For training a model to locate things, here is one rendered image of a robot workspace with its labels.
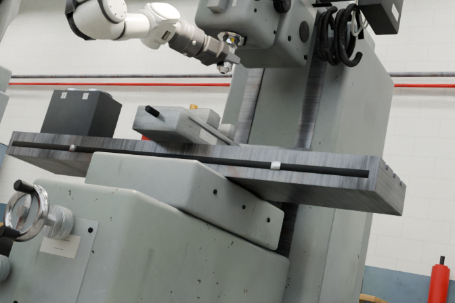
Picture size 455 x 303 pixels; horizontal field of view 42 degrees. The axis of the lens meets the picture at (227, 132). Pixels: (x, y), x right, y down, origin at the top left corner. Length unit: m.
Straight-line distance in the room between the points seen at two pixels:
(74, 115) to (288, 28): 0.76
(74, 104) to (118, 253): 0.92
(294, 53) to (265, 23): 0.18
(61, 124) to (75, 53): 7.11
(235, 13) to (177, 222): 0.67
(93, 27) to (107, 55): 7.20
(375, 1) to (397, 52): 4.60
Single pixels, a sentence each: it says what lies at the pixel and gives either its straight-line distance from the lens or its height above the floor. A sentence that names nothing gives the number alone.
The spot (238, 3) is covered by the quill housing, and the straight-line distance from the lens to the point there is 1.76.
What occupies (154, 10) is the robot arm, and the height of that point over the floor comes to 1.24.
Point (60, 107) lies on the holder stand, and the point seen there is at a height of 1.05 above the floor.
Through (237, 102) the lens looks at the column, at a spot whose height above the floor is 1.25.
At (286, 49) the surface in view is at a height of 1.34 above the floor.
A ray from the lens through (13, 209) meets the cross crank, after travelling 1.30.
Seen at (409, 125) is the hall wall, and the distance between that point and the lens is 6.15.
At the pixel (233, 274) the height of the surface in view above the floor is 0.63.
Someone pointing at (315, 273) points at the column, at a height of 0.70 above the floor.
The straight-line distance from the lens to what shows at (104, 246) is 1.26.
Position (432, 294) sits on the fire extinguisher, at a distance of 5.56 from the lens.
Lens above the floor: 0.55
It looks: 16 degrees up
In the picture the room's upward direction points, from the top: 13 degrees clockwise
